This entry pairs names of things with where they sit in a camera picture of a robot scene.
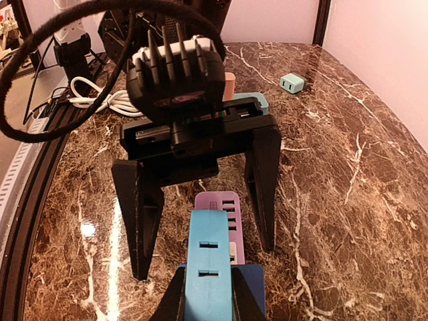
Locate pink USB charger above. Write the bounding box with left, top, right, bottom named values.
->
left=223, top=72, right=236, bottom=101

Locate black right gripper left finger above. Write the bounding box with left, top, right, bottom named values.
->
left=152, top=267, right=186, bottom=321

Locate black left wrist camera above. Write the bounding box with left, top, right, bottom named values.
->
left=126, top=25, right=225, bottom=125

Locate white slotted cable duct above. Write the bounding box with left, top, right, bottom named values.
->
left=0, top=116, right=46, bottom=205

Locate black front rail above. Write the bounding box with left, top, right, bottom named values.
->
left=0, top=60, right=108, bottom=268

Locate blue small charger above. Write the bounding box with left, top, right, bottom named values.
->
left=184, top=210, right=233, bottom=320

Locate white power strip cord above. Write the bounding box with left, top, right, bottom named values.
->
left=69, top=76, right=144, bottom=118

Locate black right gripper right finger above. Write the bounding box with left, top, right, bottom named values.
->
left=231, top=267, right=264, bottom=321

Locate black frame post right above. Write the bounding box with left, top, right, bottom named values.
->
left=312, top=0, right=331, bottom=47

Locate teal small charger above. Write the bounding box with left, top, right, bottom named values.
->
left=280, top=73, right=306, bottom=94

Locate purple power strip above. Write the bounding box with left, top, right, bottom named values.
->
left=194, top=191, right=247, bottom=265

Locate teal power strip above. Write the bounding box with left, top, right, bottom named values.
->
left=232, top=92, right=270, bottom=115

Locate dark blue cube adapter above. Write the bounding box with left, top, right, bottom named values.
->
left=175, top=262, right=267, bottom=318

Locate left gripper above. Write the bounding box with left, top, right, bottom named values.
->
left=111, top=96, right=282, bottom=280

